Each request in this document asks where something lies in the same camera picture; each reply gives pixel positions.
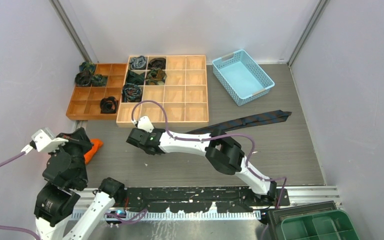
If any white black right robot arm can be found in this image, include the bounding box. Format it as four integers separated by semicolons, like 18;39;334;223
126;128;278;206

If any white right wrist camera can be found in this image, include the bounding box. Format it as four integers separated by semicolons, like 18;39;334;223
131;116;155;133

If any dark brown rolled tie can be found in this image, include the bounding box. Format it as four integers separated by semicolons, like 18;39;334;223
148;57;167;70

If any dark orange wooden compartment tray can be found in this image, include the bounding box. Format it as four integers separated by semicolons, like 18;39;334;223
66;63;127;121

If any black rolled tie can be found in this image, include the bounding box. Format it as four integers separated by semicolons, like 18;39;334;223
99;96;119;114

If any grey blue rolled tie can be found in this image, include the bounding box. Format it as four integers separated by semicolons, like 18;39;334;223
129;55;148;70

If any navy brown striped tie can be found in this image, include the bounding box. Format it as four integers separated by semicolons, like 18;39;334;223
186;109;292;134

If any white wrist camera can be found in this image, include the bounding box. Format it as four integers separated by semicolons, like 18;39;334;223
20;127;69;155
131;116;155;133

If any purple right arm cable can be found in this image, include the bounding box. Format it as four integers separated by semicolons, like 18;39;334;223
131;100;288;210

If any green patterned rolled tie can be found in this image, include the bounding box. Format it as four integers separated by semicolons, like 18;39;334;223
145;68;167;86

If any dark striped rolled tie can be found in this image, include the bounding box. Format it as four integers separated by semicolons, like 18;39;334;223
74;69;93;87

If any green plastic bin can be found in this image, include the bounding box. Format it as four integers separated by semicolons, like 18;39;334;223
275;209;360;240

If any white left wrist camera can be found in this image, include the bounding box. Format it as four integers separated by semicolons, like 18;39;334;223
20;127;69;155

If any green dotted rolled tie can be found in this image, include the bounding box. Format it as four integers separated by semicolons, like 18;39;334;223
90;74;108;87

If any blue paisley rolled tie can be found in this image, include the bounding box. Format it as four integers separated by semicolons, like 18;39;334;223
122;83;143;103

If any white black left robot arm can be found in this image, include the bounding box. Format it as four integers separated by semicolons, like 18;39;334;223
30;127;127;240

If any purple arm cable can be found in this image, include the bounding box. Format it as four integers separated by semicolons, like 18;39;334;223
131;100;288;210
0;151;42;240

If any teal patterned rolled tie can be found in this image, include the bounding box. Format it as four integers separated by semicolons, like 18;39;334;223
79;61;97;75

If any light blue plastic basket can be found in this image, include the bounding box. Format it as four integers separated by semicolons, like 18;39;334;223
212;49;275;106

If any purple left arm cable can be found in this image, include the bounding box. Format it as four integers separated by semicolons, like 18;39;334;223
0;151;42;240

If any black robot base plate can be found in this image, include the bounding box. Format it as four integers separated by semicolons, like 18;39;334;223
113;186;281;214

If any dark green rolled tie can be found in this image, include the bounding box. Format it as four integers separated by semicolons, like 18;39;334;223
125;70;146;86

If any orange cloth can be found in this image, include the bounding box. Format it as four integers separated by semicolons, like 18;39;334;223
83;138;104;165

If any light wooden compartment tray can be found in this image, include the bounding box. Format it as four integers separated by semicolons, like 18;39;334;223
116;55;209;128

